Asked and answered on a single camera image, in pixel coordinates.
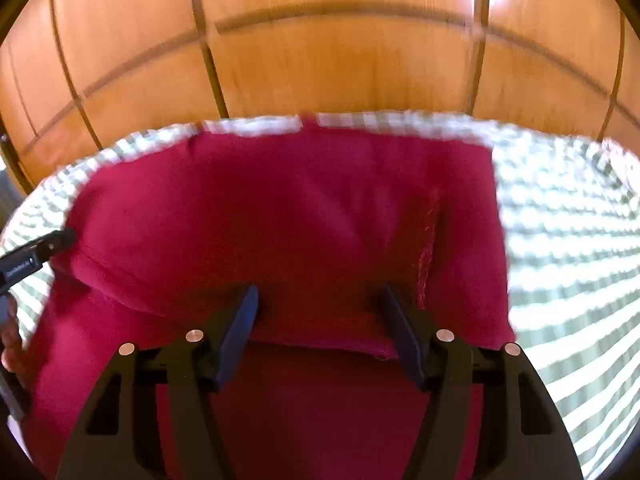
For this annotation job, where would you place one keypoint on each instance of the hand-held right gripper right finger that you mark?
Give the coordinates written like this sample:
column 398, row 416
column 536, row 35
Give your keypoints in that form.
column 402, row 330

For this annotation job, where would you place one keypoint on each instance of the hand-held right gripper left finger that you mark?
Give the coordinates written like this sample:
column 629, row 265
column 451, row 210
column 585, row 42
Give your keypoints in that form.
column 237, row 330

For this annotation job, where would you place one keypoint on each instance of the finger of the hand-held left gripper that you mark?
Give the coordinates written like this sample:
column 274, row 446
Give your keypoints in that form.
column 57, row 244

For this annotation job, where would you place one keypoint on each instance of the red knit garment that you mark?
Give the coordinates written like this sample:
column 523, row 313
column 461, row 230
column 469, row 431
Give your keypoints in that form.
column 280, row 220

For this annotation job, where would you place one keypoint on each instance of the person's left hand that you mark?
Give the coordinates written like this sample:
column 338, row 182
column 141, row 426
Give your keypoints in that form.
column 10, row 355

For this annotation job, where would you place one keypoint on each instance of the green checked cloth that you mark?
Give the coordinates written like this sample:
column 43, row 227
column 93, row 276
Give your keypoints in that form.
column 560, row 240

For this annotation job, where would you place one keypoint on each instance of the wooden wardrobe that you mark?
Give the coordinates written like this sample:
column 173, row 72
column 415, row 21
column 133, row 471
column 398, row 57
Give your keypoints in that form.
column 320, row 50

